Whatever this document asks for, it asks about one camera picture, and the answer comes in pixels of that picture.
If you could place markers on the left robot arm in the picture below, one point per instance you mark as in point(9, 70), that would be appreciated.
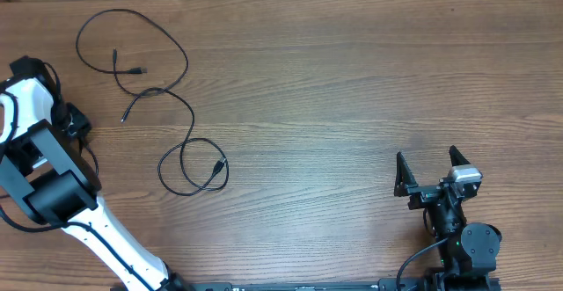
point(43, 172)

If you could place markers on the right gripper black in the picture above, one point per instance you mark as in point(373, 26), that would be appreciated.
point(423, 193)

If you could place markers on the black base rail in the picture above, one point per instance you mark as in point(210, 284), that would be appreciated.
point(385, 284)

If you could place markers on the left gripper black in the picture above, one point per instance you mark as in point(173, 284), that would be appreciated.
point(80, 121)

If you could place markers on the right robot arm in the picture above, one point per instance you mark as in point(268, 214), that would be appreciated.
point(467, 251)

